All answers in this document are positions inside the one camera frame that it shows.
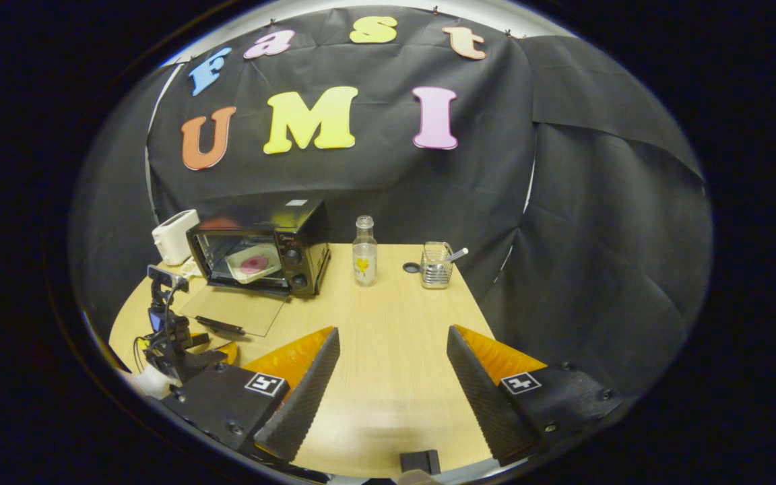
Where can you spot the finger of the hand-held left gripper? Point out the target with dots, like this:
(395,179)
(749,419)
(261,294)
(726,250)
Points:
(226,353)

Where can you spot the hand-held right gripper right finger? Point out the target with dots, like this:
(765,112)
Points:
(486,404)

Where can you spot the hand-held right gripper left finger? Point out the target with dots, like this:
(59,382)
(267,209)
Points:
(304,404)

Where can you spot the white food tray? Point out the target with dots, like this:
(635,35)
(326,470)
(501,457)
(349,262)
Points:
(243,273)

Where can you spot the pink round food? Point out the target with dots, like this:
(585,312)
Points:
(254,265)

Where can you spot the black electric oven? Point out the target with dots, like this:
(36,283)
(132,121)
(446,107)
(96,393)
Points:
(300,229)

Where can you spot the white divided dish with beans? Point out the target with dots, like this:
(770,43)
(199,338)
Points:
(190,268)

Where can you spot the white toaster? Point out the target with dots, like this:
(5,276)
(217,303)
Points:
(174,239)

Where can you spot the clear glass cup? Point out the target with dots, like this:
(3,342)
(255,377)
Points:
(436,273)

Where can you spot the clear glass bottle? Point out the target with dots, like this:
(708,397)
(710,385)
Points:
(364,259)

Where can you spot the black backdrop cloth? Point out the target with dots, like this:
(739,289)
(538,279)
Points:
(597,236)

